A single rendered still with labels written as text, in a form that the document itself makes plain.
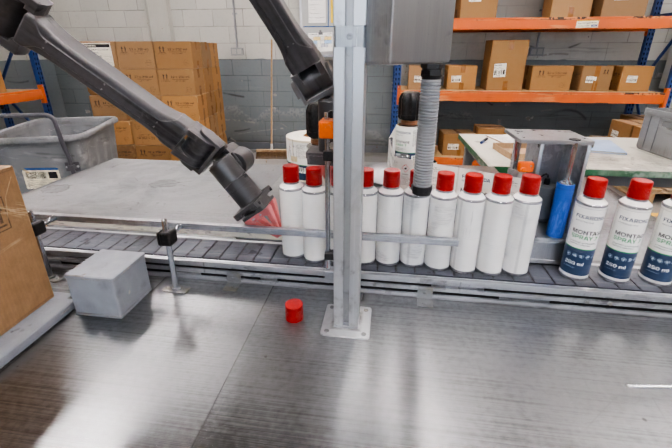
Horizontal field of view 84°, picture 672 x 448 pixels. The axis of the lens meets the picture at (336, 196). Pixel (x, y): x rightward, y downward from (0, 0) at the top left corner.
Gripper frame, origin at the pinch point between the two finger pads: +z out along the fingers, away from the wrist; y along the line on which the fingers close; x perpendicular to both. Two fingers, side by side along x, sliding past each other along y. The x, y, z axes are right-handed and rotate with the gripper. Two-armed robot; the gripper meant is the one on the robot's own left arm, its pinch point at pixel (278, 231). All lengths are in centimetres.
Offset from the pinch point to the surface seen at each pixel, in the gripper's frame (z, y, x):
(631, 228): 35, -4, -59
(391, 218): 9.7, -3.0, -23.2
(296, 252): 5.5, -2.4, -1.5
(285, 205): -4.4, -2.3, -6.6
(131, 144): -96, 285, 225
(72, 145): -89, 145, 156
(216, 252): -4.3, -2.0, 14.2
